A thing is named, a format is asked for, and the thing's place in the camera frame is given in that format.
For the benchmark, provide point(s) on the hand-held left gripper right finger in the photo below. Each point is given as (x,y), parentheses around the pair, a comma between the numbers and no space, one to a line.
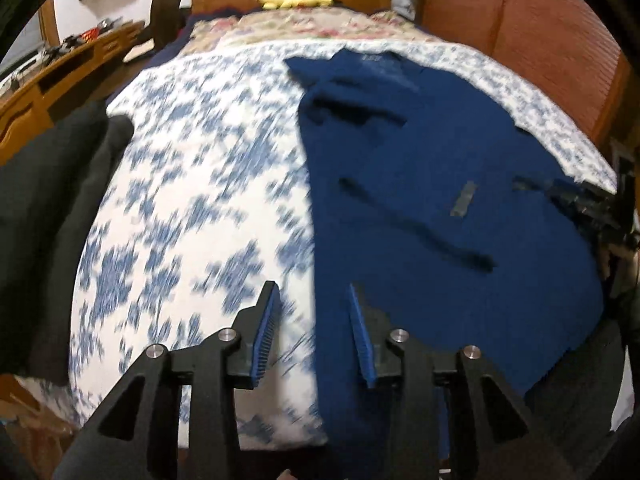
(362,347)

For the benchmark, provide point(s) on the blue floral bedspread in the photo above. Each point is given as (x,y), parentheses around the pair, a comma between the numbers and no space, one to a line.
(200,185)

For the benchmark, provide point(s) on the dark blue bed sheet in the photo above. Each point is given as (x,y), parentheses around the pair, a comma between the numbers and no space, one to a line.
(172,52)

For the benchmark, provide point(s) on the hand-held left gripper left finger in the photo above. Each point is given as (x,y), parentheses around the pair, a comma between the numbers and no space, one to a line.
(265,332)

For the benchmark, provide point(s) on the wooden desk with cabinets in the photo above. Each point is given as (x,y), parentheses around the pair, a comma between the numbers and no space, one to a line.
(65,85)

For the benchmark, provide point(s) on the black device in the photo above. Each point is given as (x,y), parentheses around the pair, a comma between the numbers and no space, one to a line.
(65,46)

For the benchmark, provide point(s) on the navy blue blazer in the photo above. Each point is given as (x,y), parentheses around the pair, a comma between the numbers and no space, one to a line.
(440,210)

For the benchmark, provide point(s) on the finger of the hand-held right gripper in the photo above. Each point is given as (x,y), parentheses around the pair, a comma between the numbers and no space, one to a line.
(575,197)

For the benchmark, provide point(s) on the pink floral blanket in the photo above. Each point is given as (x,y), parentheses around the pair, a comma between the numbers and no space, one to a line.
(310,22)

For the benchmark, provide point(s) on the wooden louvered wardrobe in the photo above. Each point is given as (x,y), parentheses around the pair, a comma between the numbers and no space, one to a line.
(525,20)

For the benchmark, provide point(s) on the dark chair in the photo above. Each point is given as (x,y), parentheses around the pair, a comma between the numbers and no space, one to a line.
(162,15)

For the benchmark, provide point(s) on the red basket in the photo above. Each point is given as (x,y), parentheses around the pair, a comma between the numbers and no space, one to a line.
(91,36)

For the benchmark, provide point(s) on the black folded clothes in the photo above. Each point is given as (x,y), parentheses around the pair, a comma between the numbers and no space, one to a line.
(45,220)

